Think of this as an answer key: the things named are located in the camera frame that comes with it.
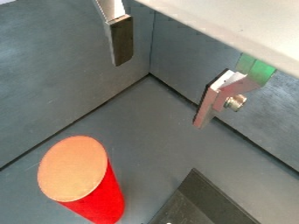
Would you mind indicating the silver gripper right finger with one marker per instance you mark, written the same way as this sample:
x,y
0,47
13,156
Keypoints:
x,y
223,93

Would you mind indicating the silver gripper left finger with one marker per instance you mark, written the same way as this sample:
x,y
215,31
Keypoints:
x,y
119,29

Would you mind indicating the red cylinder peg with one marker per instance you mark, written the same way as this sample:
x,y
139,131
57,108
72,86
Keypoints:
x,y
76,177

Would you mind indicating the green shape sorter board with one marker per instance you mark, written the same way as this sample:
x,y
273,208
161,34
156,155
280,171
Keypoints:
x,y
255,69

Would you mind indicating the dark metal plate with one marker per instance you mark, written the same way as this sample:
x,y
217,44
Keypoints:
x,y
199,203

